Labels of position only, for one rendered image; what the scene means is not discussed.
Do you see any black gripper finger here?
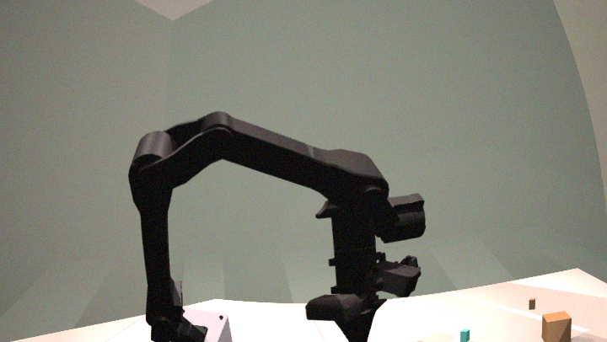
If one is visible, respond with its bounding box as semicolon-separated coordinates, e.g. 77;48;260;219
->
335;308;373;342
363;298;387;342

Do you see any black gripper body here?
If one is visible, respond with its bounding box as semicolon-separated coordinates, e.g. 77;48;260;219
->
305;246;381;322

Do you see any small teal block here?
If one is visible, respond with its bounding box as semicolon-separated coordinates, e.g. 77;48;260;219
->
460;329;470;342

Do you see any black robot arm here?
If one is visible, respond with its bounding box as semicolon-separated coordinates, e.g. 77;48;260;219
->
128;111;426;342

